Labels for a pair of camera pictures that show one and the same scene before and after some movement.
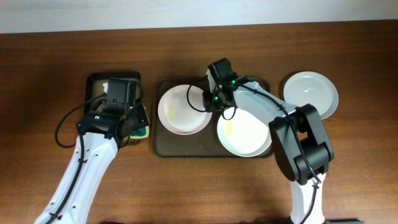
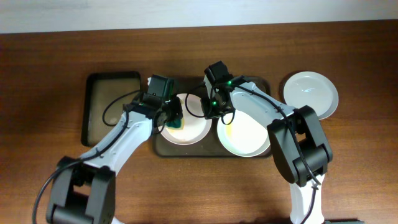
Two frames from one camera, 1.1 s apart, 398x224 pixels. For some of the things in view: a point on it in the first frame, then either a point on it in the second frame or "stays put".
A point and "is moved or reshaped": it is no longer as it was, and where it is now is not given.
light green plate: [245, 135] stays put
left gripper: [140, 107] → [178, 103]
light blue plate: [313, 88] stays put
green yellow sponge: [140, 132] is moved or reshaped
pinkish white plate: [181, 110] is moved or reshaped
